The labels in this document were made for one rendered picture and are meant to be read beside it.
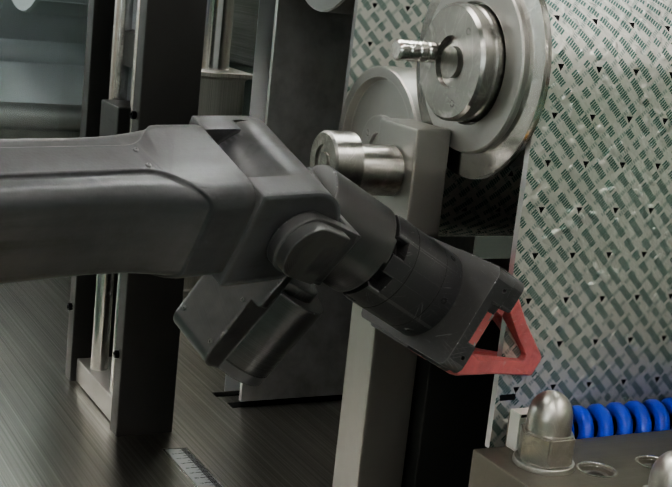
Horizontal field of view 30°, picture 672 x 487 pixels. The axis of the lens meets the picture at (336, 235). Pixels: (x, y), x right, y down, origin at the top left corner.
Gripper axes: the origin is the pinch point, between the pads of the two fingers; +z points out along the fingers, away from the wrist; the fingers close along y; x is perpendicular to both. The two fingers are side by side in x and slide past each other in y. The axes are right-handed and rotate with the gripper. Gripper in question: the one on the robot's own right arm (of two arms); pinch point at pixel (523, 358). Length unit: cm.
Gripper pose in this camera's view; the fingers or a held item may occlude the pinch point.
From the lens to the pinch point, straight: 81.3
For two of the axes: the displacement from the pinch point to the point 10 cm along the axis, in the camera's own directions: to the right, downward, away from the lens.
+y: 4.6, 2.3, -8.6
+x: 5.3, -8.4, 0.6
